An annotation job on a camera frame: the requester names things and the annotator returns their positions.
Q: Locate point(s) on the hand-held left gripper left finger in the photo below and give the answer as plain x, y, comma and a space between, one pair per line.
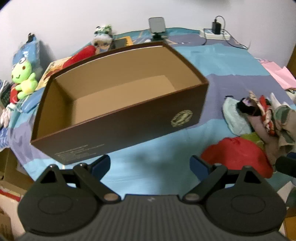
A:
101, 165

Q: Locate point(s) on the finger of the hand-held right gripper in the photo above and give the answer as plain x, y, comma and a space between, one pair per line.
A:
286, 165

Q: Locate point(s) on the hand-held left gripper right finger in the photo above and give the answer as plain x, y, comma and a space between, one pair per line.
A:
198, 165

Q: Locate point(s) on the red white patterned cloth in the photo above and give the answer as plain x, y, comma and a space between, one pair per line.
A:
268, 120

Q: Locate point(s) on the brown cardboard box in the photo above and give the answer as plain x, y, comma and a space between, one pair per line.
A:
138, 125

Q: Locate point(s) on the mint green cloth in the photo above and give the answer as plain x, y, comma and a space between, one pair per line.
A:
233, 115

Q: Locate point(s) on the white plush toy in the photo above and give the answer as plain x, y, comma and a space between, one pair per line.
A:
275, 98

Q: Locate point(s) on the black soft toy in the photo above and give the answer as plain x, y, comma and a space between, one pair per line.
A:
245, 106

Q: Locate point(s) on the camouflage cloth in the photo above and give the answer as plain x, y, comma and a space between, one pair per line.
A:
284, 118

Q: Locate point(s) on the plain cardboard carton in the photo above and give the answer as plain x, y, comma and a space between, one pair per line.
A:
11, 171

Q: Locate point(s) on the colourful picture book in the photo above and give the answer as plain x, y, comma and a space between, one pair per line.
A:
53, 69

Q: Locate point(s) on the blue purple bed sheet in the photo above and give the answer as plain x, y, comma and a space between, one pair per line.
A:
231, 60

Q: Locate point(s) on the red plush toy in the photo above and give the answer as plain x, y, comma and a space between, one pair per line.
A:
81, 55

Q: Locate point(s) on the red white doll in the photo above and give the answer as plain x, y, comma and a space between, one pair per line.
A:
13, 96

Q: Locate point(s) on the blue white knitted cloth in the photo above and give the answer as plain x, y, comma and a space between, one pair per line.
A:
4, 97

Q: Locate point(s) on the green frog plush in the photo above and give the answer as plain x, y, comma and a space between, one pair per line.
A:
23, 74

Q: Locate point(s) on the yellow book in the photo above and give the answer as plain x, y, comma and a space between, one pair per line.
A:
130, 40

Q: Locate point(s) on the white power strip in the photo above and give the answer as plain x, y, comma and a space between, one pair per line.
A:
215, 36

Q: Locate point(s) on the panda plush toy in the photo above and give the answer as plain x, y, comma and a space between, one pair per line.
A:
103, 31

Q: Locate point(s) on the blue packaged plush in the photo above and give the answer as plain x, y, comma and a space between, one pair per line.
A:
30, 52

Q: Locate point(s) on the black charger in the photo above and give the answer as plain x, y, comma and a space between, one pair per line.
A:
216, 26

